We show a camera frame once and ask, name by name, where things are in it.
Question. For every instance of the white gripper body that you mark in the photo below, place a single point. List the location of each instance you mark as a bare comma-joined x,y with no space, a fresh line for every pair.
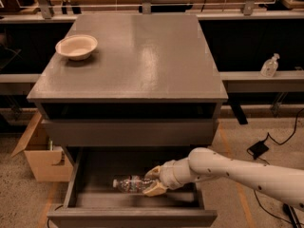
166,175

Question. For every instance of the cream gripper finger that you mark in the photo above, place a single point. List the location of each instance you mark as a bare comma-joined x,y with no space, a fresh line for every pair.
155,189
154,173

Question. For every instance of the clear plastic water bottle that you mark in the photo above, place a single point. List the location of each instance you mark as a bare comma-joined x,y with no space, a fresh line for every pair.
131,184

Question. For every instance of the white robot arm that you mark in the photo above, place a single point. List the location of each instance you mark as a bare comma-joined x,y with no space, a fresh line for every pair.
202,164

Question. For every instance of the grey top drawer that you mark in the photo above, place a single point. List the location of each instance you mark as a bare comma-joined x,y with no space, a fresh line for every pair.
131,134

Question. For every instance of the open grey middle drawer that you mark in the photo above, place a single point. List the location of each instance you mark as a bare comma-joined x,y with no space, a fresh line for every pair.
92,202

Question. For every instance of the grey drawer cabinet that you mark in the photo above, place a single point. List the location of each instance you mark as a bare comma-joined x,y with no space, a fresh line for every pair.
145,68

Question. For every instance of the clear sanitizer pump bottle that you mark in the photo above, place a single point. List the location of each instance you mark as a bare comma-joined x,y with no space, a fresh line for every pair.
270,66

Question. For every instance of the black power adapter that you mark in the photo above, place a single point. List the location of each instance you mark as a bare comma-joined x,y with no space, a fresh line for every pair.
257,149

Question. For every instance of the open cardboard box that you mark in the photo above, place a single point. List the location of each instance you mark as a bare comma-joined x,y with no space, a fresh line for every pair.
47,161

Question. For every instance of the black cylindrical object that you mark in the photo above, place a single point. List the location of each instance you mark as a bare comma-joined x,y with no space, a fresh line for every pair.
290,212

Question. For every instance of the white paper bowl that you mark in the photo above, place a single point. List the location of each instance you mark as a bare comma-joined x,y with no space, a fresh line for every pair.
76,47

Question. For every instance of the metal railing frame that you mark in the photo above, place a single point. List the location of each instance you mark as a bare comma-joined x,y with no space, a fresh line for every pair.
145,3

